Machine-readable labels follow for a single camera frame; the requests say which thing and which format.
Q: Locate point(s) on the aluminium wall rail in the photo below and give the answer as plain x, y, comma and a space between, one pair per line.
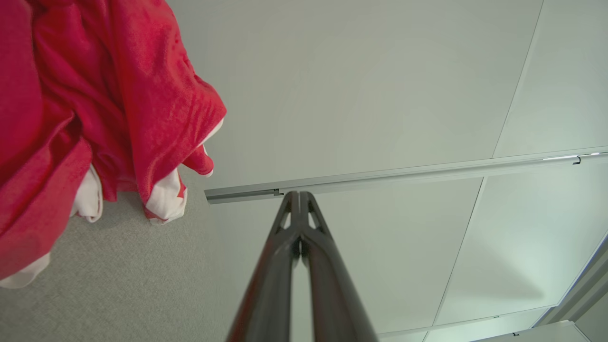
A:
403, 174

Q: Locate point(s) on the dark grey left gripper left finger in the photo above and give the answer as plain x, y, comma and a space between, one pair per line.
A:
270, 294

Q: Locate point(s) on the red jersey with number print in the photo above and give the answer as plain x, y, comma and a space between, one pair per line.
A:
95, 95

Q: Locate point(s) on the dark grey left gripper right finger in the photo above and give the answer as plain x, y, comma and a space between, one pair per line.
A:
332, 294

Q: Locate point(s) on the grey vertical wall frame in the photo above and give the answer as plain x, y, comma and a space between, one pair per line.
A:
579, 285

